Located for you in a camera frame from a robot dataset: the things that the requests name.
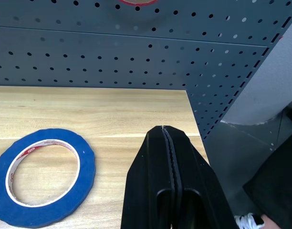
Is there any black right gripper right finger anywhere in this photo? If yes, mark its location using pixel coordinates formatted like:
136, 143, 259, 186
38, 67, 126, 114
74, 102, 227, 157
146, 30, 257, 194
163, 126, 240, 229

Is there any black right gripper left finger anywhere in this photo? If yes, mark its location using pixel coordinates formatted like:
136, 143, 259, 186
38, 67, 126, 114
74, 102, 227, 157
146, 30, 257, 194
120, 126, 177, 229

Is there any grey perforated pegboard panel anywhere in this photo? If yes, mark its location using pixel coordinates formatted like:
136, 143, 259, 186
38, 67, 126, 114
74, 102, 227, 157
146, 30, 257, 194
0, 0, 292, 141

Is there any red tape roll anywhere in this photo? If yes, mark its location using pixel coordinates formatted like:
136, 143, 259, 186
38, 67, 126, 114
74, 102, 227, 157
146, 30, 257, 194
118, 0, 160, 6

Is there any person in black trousers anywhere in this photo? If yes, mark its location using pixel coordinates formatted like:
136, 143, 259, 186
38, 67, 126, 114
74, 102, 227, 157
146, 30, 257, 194
242, 135, 292, 229

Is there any blue tape roll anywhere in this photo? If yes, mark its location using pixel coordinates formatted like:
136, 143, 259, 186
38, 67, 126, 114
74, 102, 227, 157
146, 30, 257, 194
0, 128, 96, 228

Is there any black and white sneaker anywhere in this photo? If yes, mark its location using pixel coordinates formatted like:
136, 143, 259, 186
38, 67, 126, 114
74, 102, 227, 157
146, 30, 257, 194
234, 212, 266, 229

